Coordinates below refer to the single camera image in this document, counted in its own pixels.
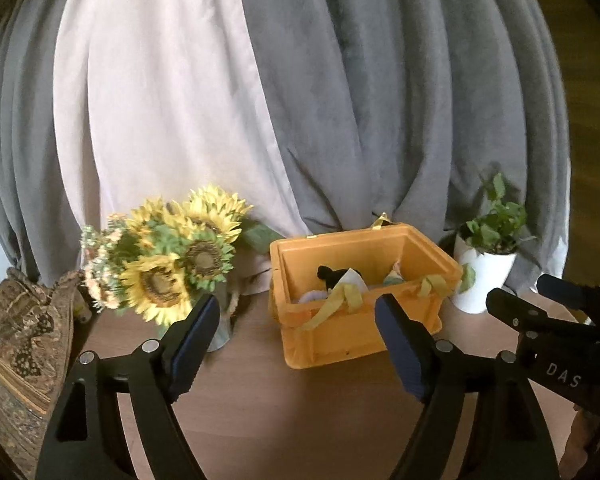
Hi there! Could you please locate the sunflower bouquet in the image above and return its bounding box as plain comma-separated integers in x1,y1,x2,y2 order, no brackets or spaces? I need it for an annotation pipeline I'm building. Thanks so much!
80,184,283,328

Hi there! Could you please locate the white sheer curtain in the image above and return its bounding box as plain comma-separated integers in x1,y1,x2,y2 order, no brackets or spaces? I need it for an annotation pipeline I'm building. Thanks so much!
52,0,313,296

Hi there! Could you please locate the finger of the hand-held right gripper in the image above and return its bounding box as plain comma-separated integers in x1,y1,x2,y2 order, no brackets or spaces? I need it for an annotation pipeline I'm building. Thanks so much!
536,274,600,326
486,287,600,344

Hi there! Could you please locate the patterned brown cushion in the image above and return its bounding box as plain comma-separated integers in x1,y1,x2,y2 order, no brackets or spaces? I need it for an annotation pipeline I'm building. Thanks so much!
0,266,88,466

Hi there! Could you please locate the white ribbed plant pot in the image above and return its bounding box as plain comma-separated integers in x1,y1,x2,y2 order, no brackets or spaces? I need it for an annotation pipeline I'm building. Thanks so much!
450,232,518,315

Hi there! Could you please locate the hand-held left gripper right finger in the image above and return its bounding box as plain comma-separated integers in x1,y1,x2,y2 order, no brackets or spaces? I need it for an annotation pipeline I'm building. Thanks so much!
374,293,561,480

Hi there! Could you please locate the green leafy plant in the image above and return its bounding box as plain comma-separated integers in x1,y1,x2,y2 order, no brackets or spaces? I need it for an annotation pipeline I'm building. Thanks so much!
457,172,538,306

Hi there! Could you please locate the orange storage box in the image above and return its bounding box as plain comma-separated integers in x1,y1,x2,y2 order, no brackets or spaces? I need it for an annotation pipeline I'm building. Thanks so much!
269,212,465,371

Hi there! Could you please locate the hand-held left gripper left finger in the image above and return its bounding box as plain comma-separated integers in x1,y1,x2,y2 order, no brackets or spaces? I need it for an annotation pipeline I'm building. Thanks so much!
35,293,222,480

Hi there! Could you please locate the blue cartoon tissue pack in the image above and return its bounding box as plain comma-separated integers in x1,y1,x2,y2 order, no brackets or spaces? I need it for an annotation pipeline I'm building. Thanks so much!
295,287,331,304

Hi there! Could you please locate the grey curtain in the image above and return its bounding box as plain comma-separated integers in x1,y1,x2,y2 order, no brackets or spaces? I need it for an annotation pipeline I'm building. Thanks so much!
0,0,571,301

